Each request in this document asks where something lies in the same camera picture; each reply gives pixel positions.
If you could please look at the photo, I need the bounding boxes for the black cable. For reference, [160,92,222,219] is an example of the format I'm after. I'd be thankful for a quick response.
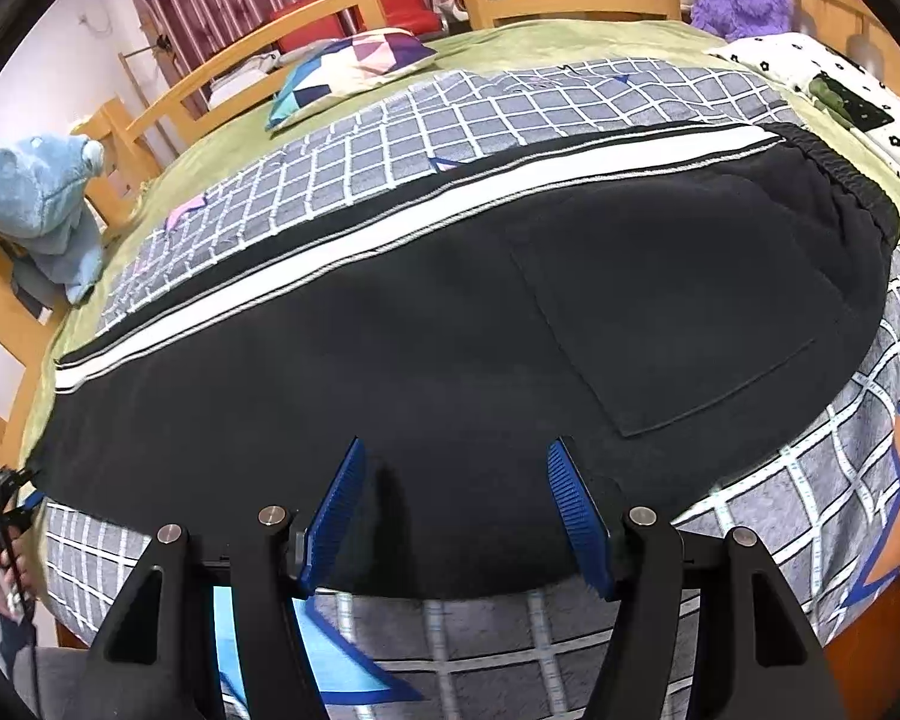
[0,390,46,720]

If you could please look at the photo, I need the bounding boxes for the person's left hand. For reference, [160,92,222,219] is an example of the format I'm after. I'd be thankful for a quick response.
[0,529,35,623]

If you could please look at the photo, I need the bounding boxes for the black pants with white stripes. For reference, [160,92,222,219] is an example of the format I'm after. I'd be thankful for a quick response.
[27,118,900,601]

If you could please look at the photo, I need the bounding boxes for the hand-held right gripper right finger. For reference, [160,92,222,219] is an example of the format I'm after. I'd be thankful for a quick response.
[545,436,850,720]

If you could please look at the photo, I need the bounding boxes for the grey checked blanket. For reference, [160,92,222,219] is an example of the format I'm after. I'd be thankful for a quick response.
[41,60,900,720]

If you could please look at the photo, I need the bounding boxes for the dark green cloth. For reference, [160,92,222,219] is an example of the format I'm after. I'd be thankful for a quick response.
[808,73,893,132]

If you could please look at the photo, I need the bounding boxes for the white floral pillow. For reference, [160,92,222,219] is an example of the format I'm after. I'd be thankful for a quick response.
[709,32,900,200]

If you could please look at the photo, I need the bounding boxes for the blue plush toy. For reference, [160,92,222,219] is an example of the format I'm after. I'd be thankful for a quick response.
[0,133,107,306]

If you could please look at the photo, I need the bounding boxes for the green bed sheet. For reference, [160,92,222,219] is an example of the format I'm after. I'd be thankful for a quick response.
[16,19,900,466]

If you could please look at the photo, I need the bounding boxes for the wooden bed frame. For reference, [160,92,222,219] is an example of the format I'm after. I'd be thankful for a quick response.
[0,0,900,458]

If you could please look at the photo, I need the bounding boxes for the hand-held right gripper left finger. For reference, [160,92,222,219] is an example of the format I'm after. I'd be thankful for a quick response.
[75,435,368,720]

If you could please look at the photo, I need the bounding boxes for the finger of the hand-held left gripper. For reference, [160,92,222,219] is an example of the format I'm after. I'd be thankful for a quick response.
[0,465,46,550]

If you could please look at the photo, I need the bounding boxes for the geometric patterned pillow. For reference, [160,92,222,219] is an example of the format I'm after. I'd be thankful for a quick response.
[265,28,438,131]

